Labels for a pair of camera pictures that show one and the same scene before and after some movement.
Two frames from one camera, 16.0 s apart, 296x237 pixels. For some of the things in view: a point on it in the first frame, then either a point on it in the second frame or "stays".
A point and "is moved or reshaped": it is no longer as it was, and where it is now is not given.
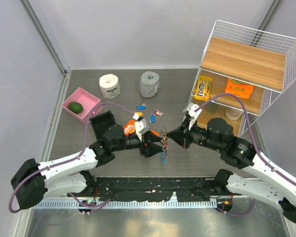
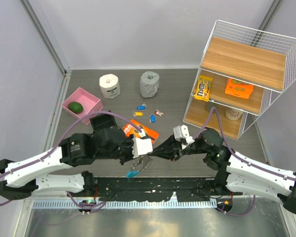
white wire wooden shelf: x=240 y=64 stays
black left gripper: x=150 y=149 -> x=130 y=155
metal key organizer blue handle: x=164 y=157 is moved or reshaped
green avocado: x=76 y=107 stays
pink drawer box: x=80 y=104 stays
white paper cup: x=233 y=114 stays
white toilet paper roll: x=110 y=86 stays
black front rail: x=153 y=189 stays
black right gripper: x=178 y=134 -> x=169 y=148
